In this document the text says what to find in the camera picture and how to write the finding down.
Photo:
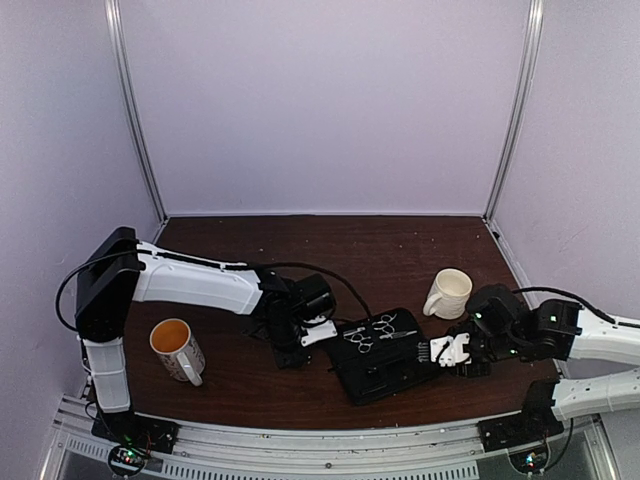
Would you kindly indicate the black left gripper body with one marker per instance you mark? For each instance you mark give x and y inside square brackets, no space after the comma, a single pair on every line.
[279,339]

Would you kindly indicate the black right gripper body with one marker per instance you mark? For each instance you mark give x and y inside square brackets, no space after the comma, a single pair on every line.
[505,347]

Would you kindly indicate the silver plain hair scissors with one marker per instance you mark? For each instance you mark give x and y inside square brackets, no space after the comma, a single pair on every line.
[360,339]

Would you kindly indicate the black zip tool case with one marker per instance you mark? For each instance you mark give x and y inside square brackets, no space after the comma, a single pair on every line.
[389,368]

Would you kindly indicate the silver thinning scissors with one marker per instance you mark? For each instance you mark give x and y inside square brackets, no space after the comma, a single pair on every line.
[384,327]

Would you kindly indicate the black hair clip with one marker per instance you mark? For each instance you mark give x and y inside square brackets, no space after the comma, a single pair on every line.
[403,334]

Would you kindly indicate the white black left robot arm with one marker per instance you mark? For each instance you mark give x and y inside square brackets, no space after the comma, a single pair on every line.
[124,270]

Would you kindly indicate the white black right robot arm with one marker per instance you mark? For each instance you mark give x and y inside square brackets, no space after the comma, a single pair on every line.
[565,327]

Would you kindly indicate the cream white mug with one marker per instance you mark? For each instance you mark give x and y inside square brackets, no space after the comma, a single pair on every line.
[449,292]

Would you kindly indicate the patterned mug orange inside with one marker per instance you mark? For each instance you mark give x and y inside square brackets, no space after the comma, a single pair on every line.
[174,343]

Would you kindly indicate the right round circuit board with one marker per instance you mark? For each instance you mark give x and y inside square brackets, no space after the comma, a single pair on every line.
[530,461]

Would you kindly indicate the round circuit board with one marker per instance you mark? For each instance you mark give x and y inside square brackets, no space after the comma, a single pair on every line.
[530,461]
[124,461]

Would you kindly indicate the left round circuit board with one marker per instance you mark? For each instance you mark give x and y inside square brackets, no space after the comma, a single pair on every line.
[124,461]

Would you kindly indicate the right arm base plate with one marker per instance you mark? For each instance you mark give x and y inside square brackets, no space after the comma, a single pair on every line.
[516,430]

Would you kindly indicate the aluminium front rail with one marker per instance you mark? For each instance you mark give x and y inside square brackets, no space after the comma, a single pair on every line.
[441,451]

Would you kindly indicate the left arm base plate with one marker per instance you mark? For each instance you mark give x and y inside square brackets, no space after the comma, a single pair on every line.
[145,434]

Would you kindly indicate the aluminium right corner post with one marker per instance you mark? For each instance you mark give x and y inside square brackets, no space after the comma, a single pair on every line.
[529,58]

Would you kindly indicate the aluminium corner post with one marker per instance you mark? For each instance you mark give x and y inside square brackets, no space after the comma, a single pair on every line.
[118,42]
[529,58]

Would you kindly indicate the aluminium left corner post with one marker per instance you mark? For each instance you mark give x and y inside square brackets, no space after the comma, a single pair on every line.
[118,42]

